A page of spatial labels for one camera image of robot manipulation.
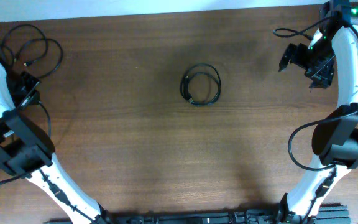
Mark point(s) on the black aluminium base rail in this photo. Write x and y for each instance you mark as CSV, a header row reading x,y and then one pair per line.
x,y
216,217

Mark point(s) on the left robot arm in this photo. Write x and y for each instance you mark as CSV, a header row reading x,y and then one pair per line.
x,y
27,151

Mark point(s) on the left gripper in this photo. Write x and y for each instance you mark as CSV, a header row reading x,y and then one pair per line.
x,y
30,99

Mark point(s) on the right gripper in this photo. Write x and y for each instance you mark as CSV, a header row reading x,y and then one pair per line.
x,y
321,76

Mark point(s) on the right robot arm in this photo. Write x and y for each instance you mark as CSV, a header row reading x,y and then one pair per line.
x,y
335,138

